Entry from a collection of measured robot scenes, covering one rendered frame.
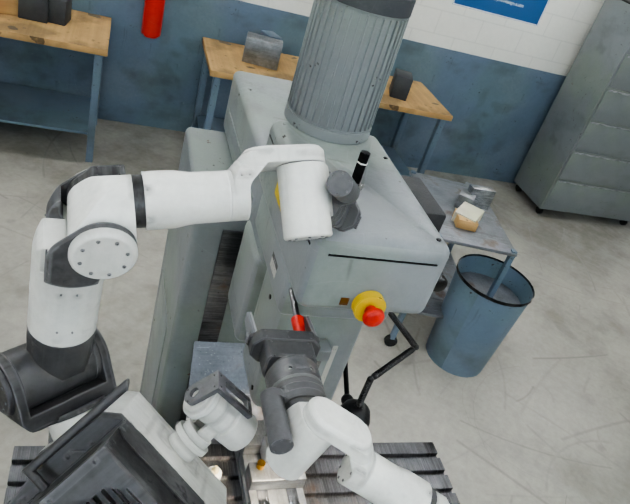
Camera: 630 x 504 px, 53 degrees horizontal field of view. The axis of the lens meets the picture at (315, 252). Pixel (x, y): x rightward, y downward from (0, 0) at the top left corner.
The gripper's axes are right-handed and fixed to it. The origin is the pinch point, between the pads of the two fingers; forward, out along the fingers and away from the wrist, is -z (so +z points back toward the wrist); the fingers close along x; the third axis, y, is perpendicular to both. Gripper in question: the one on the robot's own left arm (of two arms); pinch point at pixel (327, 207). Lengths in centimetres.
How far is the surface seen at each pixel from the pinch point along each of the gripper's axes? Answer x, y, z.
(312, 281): 2.5, -12.5, -1.5
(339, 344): 9.2, -25.4, -32.0
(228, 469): -7, -76, -65
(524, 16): 15, 242, -477
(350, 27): -12.8, 34.3, -16.0
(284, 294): -3.3, -18.2, -14.3
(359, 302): 11.0, -12.8, -5.6
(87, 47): -240, 43, -282
